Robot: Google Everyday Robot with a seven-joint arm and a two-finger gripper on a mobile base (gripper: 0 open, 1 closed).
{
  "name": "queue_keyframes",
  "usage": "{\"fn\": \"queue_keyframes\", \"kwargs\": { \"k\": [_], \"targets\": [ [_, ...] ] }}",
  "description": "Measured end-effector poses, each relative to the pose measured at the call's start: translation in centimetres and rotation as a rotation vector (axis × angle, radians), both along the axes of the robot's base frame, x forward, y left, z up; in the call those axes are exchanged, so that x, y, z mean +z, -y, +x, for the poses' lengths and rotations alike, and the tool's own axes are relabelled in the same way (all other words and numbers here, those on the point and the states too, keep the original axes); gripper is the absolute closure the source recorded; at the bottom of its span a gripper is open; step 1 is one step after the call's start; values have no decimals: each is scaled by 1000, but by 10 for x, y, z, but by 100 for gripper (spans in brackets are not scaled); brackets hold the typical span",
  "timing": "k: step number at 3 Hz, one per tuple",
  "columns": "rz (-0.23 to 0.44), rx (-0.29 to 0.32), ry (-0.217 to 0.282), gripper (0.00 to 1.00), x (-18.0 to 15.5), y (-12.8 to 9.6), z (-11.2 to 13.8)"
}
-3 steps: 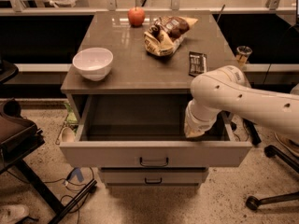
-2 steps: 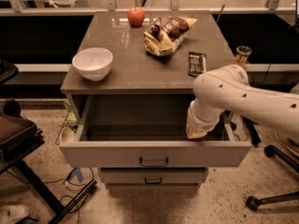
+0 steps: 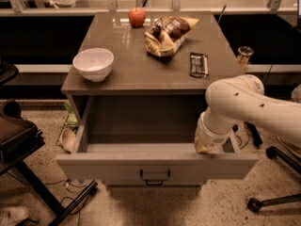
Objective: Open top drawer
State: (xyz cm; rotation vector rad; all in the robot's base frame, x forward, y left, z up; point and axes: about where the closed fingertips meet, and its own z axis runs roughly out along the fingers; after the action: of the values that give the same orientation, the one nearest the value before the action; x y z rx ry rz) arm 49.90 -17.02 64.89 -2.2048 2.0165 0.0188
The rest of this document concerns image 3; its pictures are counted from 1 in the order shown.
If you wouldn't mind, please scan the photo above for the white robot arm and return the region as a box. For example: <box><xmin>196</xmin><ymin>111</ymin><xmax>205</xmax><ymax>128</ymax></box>
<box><xmin>195</xmin><ymin>74</ymin><xmax>301</xmax><ymax>155</ymax></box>

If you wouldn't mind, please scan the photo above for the black floor cable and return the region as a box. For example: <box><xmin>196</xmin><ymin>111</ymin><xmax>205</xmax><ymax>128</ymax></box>
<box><xmin>6</xmin><ymin>178</ymin><xmax>96</xmax><ymax>226</ymax></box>

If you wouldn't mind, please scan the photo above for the plastic iced drink cup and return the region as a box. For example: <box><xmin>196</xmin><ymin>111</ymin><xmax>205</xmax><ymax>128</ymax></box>
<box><xmin>237</xmin><ymin>46</ymin><xmax>254</xmax><ymax>68</ymax></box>

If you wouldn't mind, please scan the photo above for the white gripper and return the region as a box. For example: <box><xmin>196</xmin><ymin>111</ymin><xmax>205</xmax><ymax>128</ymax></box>
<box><xmin>194</xmin><ymin>107</ymin><xmax>238</xmax><ymax>153</ymax></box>

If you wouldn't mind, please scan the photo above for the brown chip bag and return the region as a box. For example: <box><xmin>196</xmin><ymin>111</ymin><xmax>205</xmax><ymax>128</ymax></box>
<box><xmin>145</xmin><ymin>16</ymin><xmax>198</xmax><ymax>57</ymax></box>

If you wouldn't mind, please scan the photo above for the floor trash pile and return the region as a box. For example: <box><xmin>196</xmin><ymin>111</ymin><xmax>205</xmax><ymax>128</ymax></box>
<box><xmin>56</xmin><ymin>104</ymin><xmax>79</xmax><ymax>153</ymax></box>

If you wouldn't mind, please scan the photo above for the grey drawer cabinet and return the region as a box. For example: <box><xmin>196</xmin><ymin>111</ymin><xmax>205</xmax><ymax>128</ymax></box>
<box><xmin>60</xmin><ymin>10</ymin><xmax>254</xmax><ymax>191</ymax></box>

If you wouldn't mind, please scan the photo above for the black snack bar wrapper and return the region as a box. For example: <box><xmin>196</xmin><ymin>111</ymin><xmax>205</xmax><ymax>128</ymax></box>
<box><xmin>190</xmin><ymin>52</ymin><xmax>209</xmax><ymax>79</ymax></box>

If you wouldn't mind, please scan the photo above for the black office chair base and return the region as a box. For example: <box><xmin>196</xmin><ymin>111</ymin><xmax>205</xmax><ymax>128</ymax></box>
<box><xmin>246</xmin><ymin>146</ymin><xmax>301</xmax><ymax>214</ymax></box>

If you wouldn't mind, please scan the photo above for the red apple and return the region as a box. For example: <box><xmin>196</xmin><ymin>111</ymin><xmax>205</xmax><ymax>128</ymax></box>
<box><xmin>128</xmin><ymin>7</ymin><xmax>146</xmax><ymax>27</ymax></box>

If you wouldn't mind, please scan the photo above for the white bowl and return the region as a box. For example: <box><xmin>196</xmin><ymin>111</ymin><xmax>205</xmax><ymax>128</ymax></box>
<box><xmin>72</xmin><ymin>48</ymin><xmax>114</xmax><ymax>82</ymax></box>

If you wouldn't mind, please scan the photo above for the black stand leg right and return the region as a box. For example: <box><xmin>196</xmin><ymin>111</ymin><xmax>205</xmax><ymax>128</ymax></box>
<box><xmin>245</xmin><ymin>122</ymin><xmax>262</xmax><ymax>147</ymax></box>

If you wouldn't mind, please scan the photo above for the white shoe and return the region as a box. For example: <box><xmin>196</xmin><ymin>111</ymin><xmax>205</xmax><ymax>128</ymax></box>
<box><xmin>0</xmin><ymin>206</ymin><xmax>29</xmax><ymax>226</ymax></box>

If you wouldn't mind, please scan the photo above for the grey top drawer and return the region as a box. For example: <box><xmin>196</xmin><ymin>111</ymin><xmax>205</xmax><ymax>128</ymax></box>
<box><xmin>56</xmin><ymin>95</ymin><xmax>257</xmax><ymax>187</ymax></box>

